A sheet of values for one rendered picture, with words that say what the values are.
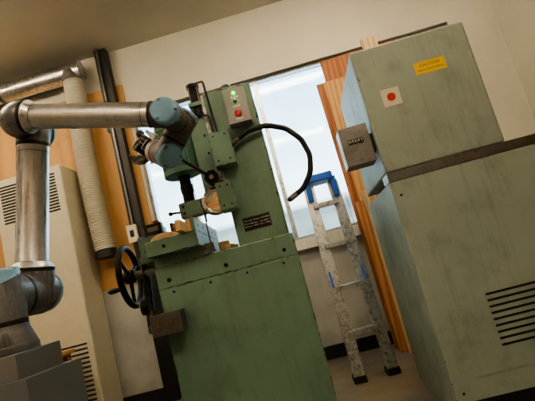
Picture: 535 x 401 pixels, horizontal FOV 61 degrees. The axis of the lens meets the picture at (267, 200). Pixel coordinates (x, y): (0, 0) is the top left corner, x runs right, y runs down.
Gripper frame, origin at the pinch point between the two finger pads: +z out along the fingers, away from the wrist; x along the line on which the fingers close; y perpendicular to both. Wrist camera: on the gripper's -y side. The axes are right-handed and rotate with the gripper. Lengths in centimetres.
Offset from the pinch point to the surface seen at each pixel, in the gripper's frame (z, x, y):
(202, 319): -38, 46, -44
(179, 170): 0.9, -0.6, -18.8
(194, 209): -4.1, 10.6, -32.9
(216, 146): -14.5, -16.4, -20.5
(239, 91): -9.6, -43.1, -17.8
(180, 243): -28.6, 25.3, -23.3
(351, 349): -29, 30, -143
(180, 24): 165, -108, -22
